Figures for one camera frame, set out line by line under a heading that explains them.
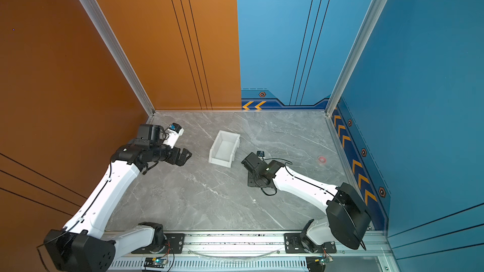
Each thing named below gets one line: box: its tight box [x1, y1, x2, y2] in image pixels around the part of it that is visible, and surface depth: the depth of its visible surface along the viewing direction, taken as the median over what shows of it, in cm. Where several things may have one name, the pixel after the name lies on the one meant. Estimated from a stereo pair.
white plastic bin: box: [208, 129, 241, 169], surface depth 100 cm
